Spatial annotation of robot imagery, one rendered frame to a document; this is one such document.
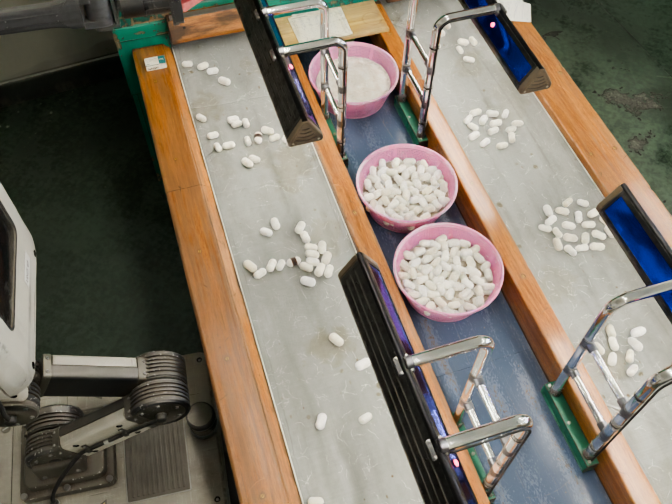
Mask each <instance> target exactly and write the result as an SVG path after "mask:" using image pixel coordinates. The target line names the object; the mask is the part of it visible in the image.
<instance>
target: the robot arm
mask: <svg viewBox="0 0 672 504"><path fill-rule="evenodd" d="M110 1H111V2H110ZM201 1H203V0H55V1H50V2H45V3H37V4H30V5H22V6H15V7H7V8H0V35H7V34H15V33H22V32H29V31H36V30H44V29H51V28H71V29H80V28H85V30H91V29H96V30H97V32H108V31H113V28H117V27H120V24H121V22H120V18H119V10H120V11H121V14H122V17H124V19H129V18H137V17H144V16H150V15H158V14H165V13H171V15H172V20H173V25H174V26H175V25H180V24H181V23H185V21H184V16H183V12H186V11H188V10H189V9H191V8H192V7H193V6H195V5H196V4H198V3H199V2H201ZM83 5H84V8H85V11H86V15H87V16H86V15H85V11H84V8H83ZM111 5H112V6H111ZM112 9H113V10H112ZM182 10H183V11H182ZM113 13H114V14H113ZM114 17H115V18H114Z"/></svg>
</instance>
